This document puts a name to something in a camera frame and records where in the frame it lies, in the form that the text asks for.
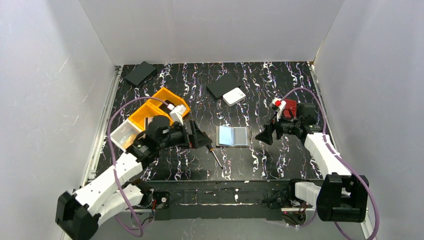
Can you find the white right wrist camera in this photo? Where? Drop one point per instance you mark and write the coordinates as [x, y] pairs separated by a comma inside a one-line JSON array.
[[278, 105]]

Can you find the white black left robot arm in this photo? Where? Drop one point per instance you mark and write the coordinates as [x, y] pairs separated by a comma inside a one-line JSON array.
[[79, 214]]

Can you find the aluminium rail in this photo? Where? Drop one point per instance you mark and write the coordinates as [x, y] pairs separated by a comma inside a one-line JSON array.
[[94, 156], [273, 198]]

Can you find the yellow black screwdriver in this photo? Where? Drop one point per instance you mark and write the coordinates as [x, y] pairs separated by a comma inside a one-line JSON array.
[[211, 150]]

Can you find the red leather card holder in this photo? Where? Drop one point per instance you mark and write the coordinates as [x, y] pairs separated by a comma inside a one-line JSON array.
[[290, 108]]

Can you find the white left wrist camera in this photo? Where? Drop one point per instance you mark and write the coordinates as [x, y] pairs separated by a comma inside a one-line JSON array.
[[176, 113]]

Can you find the black flat pad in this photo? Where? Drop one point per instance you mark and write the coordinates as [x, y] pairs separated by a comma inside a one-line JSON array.
[[140, 74]]

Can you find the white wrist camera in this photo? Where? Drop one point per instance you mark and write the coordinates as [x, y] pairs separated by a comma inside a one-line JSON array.
[[278, 105], [176, 113]]

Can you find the aluminium front rail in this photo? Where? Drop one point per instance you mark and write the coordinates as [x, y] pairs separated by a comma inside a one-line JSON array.
[[273, 198]]

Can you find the white plastic bin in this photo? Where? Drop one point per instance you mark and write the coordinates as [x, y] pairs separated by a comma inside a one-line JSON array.
[[123, 134]]

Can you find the black flat box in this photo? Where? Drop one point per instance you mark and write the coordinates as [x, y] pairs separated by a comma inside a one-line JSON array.
[[223, 85]]

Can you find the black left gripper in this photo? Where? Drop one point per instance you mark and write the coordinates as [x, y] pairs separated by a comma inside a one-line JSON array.
[[192, 134]]

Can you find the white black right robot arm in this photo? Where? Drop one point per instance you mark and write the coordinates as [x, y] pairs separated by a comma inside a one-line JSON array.
[[336, 178]]

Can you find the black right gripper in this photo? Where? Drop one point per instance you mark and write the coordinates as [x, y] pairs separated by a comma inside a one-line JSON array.
[[274, 128]]

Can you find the aluminium left side rail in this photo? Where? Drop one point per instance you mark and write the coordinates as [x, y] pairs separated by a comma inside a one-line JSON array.
[[94, 156]]

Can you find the yellow plastic bin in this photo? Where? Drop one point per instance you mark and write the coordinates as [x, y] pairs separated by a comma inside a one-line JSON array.
[[152, 108]]

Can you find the white rectangular box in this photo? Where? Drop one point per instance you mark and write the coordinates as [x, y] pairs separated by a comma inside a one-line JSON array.
[[234, 96]]

